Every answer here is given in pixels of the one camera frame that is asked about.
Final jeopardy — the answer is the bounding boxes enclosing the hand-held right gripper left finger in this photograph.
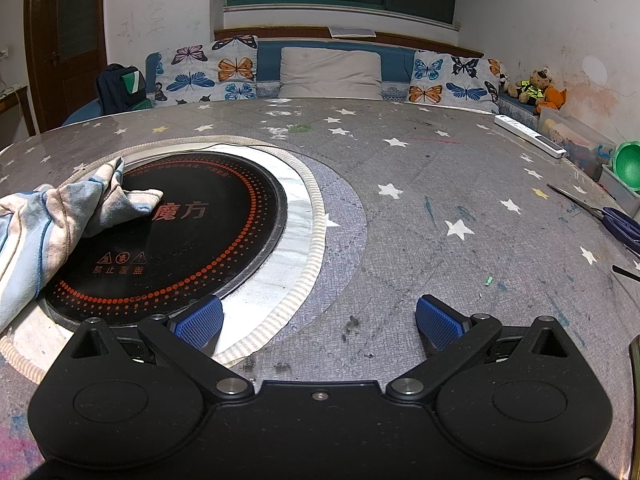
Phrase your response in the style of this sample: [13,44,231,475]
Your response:
[50,296,254,403]

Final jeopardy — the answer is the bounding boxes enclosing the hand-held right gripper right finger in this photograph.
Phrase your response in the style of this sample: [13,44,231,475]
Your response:
[386,295,588,403]

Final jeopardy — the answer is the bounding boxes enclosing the blue white striped garment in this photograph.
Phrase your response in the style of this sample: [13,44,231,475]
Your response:
[0,156,166,333]

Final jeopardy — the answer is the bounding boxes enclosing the dark clothes pile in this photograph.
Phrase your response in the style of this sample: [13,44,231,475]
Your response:
[96,63,155,111]

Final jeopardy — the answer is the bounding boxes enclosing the round black induction cooktop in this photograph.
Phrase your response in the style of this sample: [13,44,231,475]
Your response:
[42,151,290,332]

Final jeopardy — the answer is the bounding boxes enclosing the grey star-print tablecloth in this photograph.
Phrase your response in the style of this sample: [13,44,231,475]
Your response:
[0,97,640,480]

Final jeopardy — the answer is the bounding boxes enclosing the white power strip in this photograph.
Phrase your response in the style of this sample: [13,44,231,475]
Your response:
[494,114,568,159]

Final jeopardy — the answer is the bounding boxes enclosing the grey plastic container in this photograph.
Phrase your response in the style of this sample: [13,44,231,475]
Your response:
[597,162,640,206]

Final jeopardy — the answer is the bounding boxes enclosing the clear plastic storage box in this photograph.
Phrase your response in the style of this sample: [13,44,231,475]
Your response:
[537,112,618,181]

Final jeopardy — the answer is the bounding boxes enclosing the butterfly print cushion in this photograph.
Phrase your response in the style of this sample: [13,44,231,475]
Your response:
[407,50,502,113]
[154,35,260,107]

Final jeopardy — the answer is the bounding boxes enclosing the green bowl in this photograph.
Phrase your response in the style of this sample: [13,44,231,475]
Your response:
[612,141,640,192]

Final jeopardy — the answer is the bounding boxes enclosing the orange plush toy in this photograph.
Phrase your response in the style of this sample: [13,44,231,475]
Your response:
[536,85,568,116]

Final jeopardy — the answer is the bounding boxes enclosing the blue sofa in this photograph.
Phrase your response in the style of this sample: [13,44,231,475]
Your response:
[61,39,541,128]

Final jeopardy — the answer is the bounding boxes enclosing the brown teddy bear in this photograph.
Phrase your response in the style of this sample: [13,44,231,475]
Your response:
[510,66,553,106]

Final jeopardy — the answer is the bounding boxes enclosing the beige pillow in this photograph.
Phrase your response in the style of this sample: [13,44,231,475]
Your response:
[278,46,384,101]

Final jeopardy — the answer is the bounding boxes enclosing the wooden side table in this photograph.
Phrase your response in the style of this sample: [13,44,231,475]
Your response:
[0,84,38,153]

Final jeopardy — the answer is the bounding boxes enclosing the book on window sill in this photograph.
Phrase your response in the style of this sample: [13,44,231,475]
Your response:
[327,25,377,39]

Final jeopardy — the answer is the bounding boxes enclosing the brown wooden door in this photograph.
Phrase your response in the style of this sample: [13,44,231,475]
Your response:
[24,0,108,133]

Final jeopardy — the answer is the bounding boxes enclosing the blue-handled scissors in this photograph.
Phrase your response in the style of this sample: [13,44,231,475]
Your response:
[546,183,640,256]

